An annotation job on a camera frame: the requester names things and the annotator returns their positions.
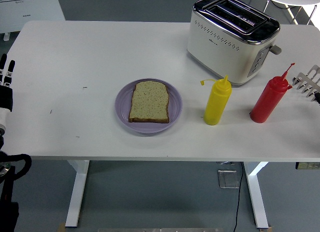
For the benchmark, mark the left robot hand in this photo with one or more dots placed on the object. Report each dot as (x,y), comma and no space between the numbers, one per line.
(6,99)

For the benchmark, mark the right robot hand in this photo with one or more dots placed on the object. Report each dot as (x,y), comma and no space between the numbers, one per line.
(318,97)

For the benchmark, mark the red squeeze bottle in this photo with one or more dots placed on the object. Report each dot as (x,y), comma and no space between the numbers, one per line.
(268,102)

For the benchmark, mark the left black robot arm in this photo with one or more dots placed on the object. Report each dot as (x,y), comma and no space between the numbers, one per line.
(8,192)

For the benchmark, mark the desk control panel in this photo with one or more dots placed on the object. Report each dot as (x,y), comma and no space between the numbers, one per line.
(307,165)

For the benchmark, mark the bread slice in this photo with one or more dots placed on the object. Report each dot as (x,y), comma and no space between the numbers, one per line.
(150,102)

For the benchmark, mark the metal toast rack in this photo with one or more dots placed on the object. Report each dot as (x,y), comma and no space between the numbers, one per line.
(308,83)

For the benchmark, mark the white room heater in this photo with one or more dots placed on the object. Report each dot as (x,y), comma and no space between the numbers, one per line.
(30,12)

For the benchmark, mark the yellow squeeze bottle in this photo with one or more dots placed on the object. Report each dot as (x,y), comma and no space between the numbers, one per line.
(216,104)

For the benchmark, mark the white chrome toaster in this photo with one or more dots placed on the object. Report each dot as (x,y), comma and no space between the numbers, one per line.
(220,49)

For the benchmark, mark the white table leg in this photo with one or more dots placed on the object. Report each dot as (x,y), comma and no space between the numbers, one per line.
(77,192)
(257,197)

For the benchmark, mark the metal floor socket plate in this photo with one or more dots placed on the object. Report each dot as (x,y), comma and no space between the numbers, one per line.
(228,179)

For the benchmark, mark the purple round plate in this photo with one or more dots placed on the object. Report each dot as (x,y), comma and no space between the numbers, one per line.
(150,128)

